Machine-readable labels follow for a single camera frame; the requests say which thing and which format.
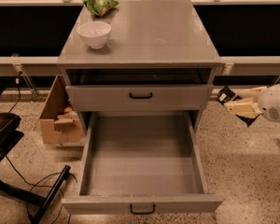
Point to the white ceramic bowl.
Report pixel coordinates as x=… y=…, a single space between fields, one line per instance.
x=95 y=34

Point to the black rxbar chocolate bar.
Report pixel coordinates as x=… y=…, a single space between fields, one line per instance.
x=225 y=95

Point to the open grey bottom drawer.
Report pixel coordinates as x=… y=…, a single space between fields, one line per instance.
x=142 y=163

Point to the metal railing beam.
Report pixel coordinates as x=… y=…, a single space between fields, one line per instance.
x=230 y=66

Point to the green chip bag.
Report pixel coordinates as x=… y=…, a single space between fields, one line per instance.
x=100 y=7

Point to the closed grey middle drawer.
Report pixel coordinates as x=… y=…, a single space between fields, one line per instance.
x=139 y=97

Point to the black stand frame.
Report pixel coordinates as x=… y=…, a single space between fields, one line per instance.
x=9 y=137

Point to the grey drawer cabinet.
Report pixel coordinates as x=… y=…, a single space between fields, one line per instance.
x=152 y=42

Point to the brown cardboard box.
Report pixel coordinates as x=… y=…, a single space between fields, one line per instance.
x=59 y=123

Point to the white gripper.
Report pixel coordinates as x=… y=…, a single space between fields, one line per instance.
x=272 y=104

